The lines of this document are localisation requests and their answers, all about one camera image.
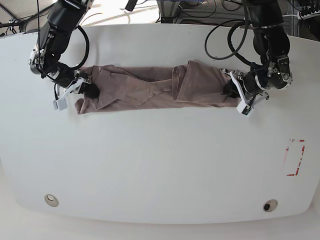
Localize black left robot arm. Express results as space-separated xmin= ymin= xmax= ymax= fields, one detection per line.
xmin=203 ymin=0 xmax=293 ymax=110

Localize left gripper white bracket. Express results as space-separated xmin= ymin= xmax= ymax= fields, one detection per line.
xmin=221 ymin=70 xmax=270 ymax=108

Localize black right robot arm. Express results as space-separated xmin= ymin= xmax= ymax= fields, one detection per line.
xmin=28 ymin=0 xmax=100 ymax=99

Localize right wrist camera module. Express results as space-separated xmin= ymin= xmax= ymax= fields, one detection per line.
xmin=53 ymin=98 xmax=68 ymax=111

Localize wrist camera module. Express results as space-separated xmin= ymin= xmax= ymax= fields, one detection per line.
xmin=236 ymin=101 xmax=254 ymax=118
xmin=53 ymin=98 xmax=68 ymax=111

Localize left table cable grommet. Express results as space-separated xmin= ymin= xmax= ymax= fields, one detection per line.
xmin=44 ymin=194 xmax=59 ymax=208

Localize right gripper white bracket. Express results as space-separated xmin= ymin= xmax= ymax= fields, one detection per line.
xmin=42 ymin=67 xmax=100 ymax=103

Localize black tripod legs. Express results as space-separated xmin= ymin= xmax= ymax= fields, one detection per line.
xmin=0 ymin=0 xmax=56 ymax=33

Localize right table cable grommet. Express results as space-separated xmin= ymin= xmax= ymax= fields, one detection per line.
xmin=262 ymin=199 xmax=278 ymax=213

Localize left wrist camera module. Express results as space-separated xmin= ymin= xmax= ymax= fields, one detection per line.
xmin=236 ymin=101 xmax=254 ymax=118

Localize table cable grommet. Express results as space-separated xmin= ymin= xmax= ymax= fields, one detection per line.
xmin=262 ymin=199 xmax=278 ymax=213
xmin=44 ymin=194 xmax=59 ymax=208

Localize yellow cable on floor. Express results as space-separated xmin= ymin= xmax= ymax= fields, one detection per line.
xmin=82 ymin=12 xmax=105 ymax=26

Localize mauve pink T-shirt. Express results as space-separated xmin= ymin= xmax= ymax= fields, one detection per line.
xmin=74 ymin=60 xmax=238 ymax=115

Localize white power strip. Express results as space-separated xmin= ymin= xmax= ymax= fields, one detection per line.
xmin=297 ymin=8 xmax=320 ymax=20

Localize aluminium frame stand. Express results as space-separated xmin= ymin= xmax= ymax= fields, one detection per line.
xmin=157 ymin=0 xmax=245 ymax=25

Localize red tape rectangle marking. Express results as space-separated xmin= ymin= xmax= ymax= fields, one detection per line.
xmin=282 ymin=139 xmax=306 ymax=177

